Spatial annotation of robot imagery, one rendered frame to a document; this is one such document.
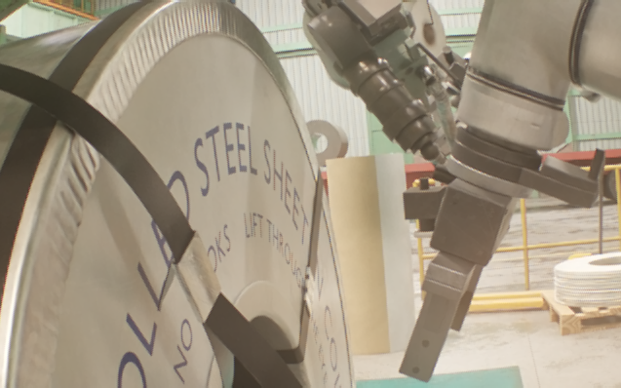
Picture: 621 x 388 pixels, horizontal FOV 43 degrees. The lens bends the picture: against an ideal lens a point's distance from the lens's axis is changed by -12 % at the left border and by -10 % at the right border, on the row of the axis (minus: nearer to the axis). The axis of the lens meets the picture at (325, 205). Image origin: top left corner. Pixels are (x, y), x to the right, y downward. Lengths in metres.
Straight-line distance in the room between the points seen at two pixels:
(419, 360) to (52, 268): 0.31
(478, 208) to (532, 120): 0.08
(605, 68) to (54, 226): 0.40
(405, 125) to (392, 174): 4.68
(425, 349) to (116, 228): 0.25
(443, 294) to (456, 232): 0.05
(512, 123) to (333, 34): 0.42
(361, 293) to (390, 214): 0.54
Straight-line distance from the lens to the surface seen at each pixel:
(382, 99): 1.03
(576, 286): 5.98
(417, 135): 1.01
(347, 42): 1.03
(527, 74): 0.65
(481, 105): 0.66
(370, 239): 5.65
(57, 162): 0.53
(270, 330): 1.07
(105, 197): 0.59
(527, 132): 0.66
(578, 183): 0.67
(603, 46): 0.63
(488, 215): 0.64
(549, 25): 0.64
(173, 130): 0.73
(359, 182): 5.64
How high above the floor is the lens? 1.16
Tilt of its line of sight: 2 degrees down
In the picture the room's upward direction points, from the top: 5 degrees counter-clockwise
